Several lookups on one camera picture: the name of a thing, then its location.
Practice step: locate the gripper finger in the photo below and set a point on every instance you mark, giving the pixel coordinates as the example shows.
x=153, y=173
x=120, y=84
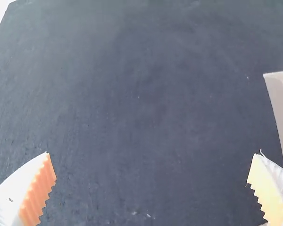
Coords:
x=271, y=188
x=11, y=195

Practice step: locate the black mat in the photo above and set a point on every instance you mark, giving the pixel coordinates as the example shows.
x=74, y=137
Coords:
x=141, y=94

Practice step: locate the cardboard box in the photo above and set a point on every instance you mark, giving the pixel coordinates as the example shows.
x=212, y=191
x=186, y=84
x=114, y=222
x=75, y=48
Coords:
x=280, y=106

